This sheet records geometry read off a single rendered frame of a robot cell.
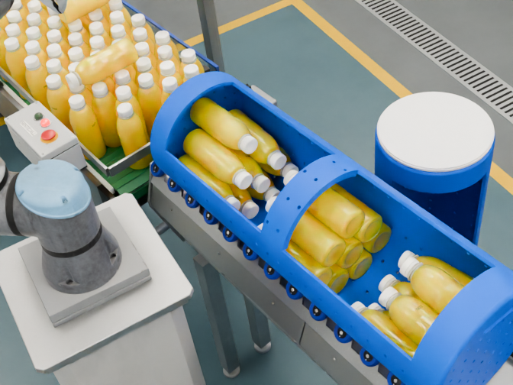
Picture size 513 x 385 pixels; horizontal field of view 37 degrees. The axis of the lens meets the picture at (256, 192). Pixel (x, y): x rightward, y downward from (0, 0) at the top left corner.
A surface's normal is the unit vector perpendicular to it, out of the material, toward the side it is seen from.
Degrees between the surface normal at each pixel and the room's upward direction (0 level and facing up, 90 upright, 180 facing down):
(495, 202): 0
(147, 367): 90
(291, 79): 0
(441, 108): 0
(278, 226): 54
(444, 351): 49
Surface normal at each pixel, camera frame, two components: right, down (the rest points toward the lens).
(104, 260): 0.79, 0.07
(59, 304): -0.11, -0.70
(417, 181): -0.40, 0.70
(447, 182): 0.09, 0.72
